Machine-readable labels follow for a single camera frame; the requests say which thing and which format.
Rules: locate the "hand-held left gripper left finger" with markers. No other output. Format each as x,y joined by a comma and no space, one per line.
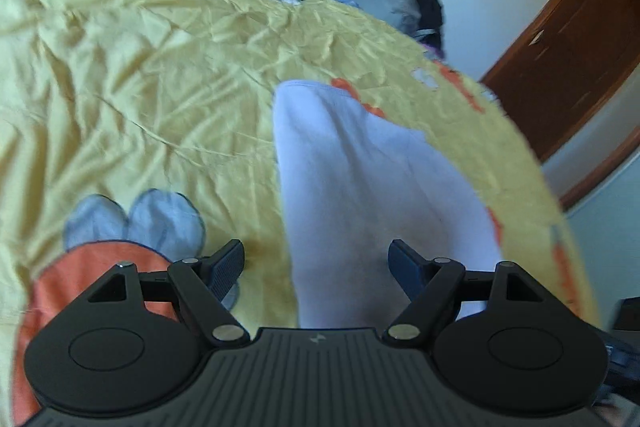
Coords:
225,267

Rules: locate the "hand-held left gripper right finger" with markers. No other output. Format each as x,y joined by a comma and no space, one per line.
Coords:
406,266

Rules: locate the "white towel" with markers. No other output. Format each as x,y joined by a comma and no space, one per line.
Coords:
360,202

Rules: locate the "yellow printed bedsheet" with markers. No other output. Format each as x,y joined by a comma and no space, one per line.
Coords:
150,82

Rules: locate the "black backpack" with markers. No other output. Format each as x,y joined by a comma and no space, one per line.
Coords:
429,19

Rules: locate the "brown wooden door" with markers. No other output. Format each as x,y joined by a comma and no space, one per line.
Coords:
570,47

